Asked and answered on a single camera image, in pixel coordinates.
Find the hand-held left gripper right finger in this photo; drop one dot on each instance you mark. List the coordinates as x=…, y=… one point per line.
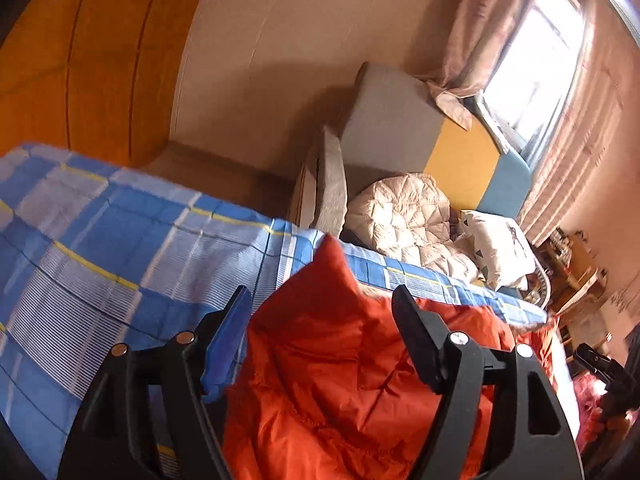
x=422, y=340

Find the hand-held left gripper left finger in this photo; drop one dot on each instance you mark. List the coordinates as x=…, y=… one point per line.
x=225, y=347

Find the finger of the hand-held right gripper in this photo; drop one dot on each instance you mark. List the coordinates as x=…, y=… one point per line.
x=595, y=362

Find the orange down jacket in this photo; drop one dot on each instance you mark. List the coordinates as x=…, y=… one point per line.
x=325, y=360

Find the wooden desk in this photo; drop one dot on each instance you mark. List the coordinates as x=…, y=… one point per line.
x=580, y=270

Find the grey woven bed guard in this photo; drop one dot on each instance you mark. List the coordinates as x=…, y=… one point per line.
x=540, y=285

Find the white printed pillow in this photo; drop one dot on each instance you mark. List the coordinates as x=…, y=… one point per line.
x=500, y=245

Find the beige down jacket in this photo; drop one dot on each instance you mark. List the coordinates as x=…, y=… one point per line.
x=400, y=215

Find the blue plaid bed sheet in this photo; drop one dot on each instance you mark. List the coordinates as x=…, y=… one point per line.
x=125, y=240

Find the grey yellow blue headboard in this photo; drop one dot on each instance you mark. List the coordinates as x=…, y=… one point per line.
x=390, y=125

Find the long patterned curtain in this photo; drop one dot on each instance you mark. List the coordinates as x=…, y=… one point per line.
x=590, y=135

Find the window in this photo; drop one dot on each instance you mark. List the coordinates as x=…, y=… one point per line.
x=540, y=60

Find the short patterned curtain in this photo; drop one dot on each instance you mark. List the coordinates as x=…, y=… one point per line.
x=480, y=35

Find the wooden wardrobe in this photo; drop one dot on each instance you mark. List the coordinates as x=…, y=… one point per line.
x=90, y=60

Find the beige bed side rail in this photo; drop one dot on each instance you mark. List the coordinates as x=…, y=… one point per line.
x=327, y=185

